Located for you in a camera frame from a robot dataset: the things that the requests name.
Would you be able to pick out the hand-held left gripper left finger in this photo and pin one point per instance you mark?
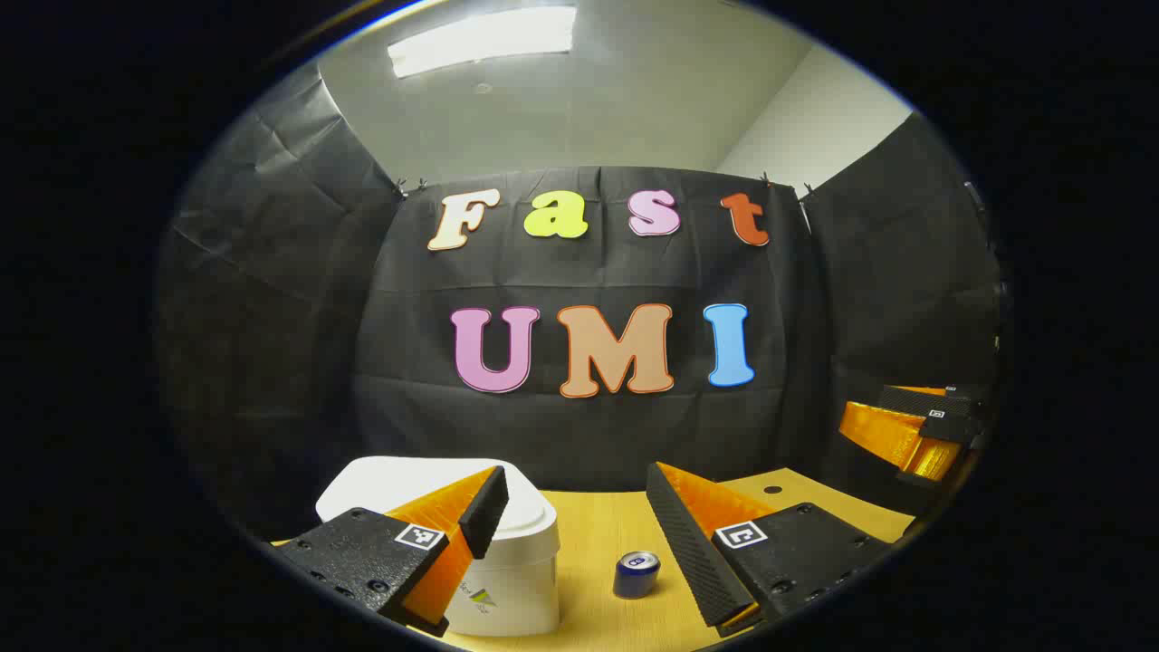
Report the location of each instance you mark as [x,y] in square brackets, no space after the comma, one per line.
[486,512]

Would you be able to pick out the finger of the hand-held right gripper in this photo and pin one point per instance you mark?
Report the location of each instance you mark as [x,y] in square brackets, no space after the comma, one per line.
[910,401]
[892,435]

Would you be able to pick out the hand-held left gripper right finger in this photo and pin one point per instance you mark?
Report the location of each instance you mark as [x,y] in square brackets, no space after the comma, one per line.
[688,543]

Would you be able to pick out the blue pop can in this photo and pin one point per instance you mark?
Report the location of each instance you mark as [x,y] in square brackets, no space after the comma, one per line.
[634,578]

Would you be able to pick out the white desktop garbage bin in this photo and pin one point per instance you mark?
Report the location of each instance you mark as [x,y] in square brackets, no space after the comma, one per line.
[516,580]

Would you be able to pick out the wooden desktop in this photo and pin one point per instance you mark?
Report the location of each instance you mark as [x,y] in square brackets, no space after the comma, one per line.
[598,543]

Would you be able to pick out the black backdrop cloth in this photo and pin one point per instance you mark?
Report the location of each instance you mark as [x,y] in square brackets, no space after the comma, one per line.
[589,426]

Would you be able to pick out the ceiling light panel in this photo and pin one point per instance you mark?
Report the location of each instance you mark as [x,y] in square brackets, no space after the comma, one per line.
[480,41]

